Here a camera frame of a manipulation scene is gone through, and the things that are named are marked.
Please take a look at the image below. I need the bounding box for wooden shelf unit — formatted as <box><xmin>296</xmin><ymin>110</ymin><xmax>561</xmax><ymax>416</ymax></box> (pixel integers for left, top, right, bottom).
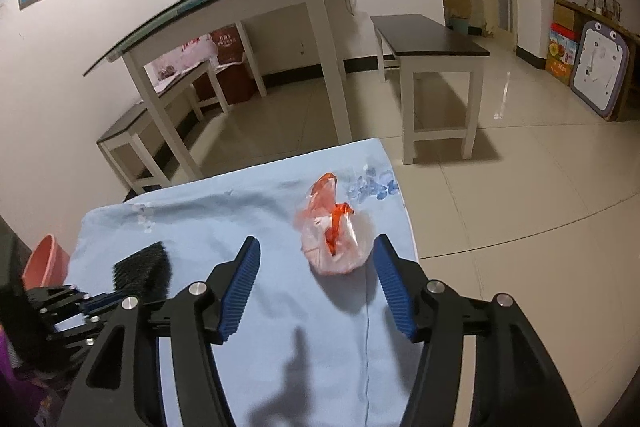
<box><xmin>552</xmin><ymin>0</ymin><xmax>640</xmax><ymax>122</ymax></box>

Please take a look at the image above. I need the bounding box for colourful printed box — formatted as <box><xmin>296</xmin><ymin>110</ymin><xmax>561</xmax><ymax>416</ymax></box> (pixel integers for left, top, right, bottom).
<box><xmin>545</xmin><ymin>23</ymin><xmax>583</xmax><ymax>85</ymax></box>

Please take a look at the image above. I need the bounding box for pink and white plastic bag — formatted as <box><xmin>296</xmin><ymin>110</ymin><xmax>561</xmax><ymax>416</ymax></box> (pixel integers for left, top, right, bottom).
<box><xmin>150</xmin><ymin>34</ymin><xmax>218</xmax><ymax>92</ymax></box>

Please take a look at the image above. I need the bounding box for brown cardboard box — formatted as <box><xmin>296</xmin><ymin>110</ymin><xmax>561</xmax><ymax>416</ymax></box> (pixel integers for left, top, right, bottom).
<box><xmin>553</xmin><ymin>2</ymin><xmax>581</xmax><ymax>28</ymax></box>

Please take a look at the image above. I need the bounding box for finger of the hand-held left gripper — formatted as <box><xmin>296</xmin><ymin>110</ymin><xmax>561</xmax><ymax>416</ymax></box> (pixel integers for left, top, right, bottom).
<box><xmin>25</xmin><ymin>284</ymin><xmax>126</xmax><ymax>316</ymax></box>
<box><xmin>47</xmin><ymin>316</ymin><xmax>109</xmax><ymax>356</ymax></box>

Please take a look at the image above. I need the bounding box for black scrub pad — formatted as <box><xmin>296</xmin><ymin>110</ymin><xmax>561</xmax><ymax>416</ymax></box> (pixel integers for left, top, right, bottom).
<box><xmin>112</xmin><ymin>241</ymin><xmax>172</xmax><ymax>305</ymax></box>

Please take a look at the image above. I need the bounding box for red box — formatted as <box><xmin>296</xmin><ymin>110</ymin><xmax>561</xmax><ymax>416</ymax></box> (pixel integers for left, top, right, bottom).
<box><xmin>192</xmin><ymin>24</ymin><xmax>255</xmax><ymax>105</ymax></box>

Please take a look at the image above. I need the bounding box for clear plastic bag with red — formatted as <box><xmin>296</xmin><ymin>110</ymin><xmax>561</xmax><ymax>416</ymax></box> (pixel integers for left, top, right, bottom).
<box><xmin>295</xmin><ymin>173</ymin><xmax>373</xmax><ymax>278</ymax></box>

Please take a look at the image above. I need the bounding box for purple cloth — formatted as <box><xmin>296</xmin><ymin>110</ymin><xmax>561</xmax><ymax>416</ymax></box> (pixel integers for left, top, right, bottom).
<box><xmin>0</xmin><ymin>329</ymin><xmax>23</xmax><ymax>388</ymax></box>

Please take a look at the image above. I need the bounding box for pink plastic bucket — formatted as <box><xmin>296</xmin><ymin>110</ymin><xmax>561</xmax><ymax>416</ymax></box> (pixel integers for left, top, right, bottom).
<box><xmin>21</xmin><ymin>234</ymin><xmax>71</xmax><ymax>290</ymax></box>

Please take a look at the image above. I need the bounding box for light blue cloth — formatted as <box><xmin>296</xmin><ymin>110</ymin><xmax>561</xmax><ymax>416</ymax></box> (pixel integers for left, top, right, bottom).
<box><xmin>60</xmin><ymin>138</ymin><xmax>421</xmax><ymax>427</ymax></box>

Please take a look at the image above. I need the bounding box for dark-topped white bench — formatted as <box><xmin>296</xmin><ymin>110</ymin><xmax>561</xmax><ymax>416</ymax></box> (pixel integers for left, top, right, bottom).
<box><xmin>96</xmin><ymin>57</ymin><xmax>231</xmax><ymax>196</ymax></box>
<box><xmin>371</xmin><ymin>14</ymin><xmax>491</xmax><ymax>165</ymax></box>

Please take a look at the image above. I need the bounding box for purple-framed drawing board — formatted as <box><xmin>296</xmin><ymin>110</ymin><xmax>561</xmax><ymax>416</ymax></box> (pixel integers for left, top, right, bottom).
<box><xmin>570</xmin><ymin>21</ymin><xmax>630</xmax><ymax>122</ymax></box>

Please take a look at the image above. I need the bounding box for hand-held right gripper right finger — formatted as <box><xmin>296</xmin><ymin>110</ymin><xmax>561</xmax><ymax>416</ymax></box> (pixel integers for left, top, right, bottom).
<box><xmin>373</xmin><ymin>234</ymin><xmax>582</xmax><ymax>427</ymax></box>

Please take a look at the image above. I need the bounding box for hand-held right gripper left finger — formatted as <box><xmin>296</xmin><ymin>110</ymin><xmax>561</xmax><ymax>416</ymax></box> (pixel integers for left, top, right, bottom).
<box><xmin>57</xmin><ymin>235</ymin><xmax>262</xmax><ymax>427</ymax></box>

